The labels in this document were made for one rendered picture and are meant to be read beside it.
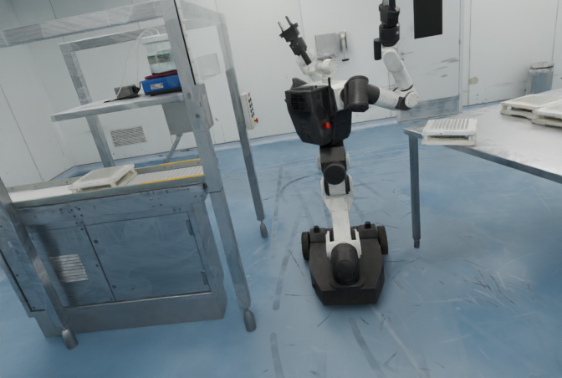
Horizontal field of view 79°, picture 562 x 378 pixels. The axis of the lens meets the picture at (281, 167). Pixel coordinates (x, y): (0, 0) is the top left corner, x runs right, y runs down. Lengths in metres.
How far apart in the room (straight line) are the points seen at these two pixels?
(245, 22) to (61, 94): 3.12
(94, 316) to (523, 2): 6.15
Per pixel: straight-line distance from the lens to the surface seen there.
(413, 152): 2.29
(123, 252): 2.16
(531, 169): 1.70
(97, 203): 1.99
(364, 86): 1.65
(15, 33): 1.87
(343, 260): 1.94
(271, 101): 5.43
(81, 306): 2.52
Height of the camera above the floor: 1.50
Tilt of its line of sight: 20 degrees down
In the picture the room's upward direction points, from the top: 10 degrees counter-clockwise
